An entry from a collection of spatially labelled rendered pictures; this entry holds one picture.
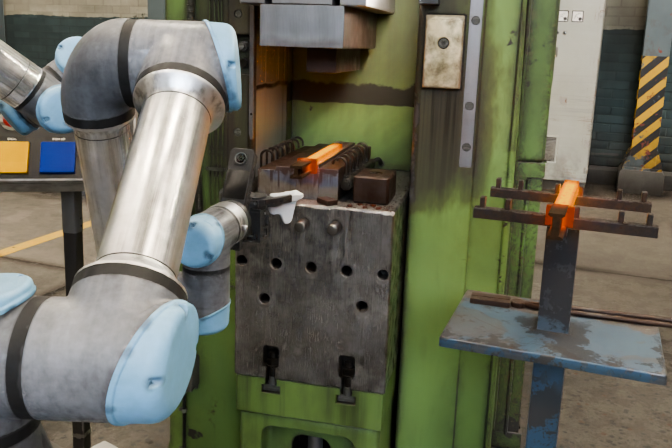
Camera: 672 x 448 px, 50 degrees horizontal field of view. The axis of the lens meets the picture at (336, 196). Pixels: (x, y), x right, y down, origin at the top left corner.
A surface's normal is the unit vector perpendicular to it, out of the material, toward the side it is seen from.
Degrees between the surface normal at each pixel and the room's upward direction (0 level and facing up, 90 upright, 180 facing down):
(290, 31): 90
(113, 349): 54
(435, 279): 90
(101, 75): 104
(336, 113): 90
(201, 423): 90
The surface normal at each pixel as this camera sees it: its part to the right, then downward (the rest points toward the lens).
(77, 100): -0.35, 0.48
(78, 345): 0.00, -0.40
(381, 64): -0.22, 0.20
